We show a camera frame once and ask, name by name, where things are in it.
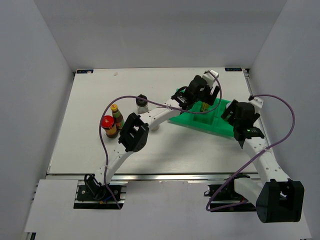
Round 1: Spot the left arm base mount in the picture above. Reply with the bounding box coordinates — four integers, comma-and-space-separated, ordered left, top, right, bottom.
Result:
73, 174, 126, 210

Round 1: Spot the yellow-cap brown sauce bottle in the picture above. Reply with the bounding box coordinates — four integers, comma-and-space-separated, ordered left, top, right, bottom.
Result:
110, 104, 125, 131

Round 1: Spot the small brown yellow-label bottle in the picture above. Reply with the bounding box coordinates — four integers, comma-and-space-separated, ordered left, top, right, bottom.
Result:
200, 102, 210, 113

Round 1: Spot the green three-compartment bin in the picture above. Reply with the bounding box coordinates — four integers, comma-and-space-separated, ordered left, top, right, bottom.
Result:
168, 99, 234, 138

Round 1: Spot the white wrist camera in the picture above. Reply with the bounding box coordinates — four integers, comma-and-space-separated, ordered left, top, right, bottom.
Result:
202, 70, 219, 88
248, 95, 264, 112

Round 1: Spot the glass shaker black knob lid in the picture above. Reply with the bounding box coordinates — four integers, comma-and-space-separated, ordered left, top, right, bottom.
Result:
135, 94, 149, 115

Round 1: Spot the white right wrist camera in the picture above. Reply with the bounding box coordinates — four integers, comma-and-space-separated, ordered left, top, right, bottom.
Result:
248, 95, 264, 112

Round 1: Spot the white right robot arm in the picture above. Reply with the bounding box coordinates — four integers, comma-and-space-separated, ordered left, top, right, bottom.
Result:
221, 97, 305, 223

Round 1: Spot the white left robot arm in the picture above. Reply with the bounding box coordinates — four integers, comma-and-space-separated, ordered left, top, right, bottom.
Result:
84, 70, 222, 200

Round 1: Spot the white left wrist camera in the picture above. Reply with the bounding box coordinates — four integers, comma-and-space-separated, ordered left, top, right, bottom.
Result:
202, 70, 219, 88

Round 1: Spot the red-lid sauce jar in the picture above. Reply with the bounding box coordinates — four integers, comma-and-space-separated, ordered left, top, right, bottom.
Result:
101, 115, 118, 139

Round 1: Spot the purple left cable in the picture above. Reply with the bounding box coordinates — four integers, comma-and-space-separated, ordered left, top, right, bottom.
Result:
99, 72, 223, 210

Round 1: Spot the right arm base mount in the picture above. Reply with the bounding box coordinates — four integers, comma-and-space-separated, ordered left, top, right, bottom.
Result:
203, 173, 260, 213

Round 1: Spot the blue left corner label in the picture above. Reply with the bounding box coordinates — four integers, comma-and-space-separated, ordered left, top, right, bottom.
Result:
76, 69, 94, 74

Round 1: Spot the blue right corner label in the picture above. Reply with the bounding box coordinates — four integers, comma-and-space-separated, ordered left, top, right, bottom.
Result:
224, 67, 243, 72

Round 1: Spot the blue corner label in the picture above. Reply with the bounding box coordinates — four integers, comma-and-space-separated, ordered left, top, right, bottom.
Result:
76, 69, 94, 74
224, 67, 243, 72

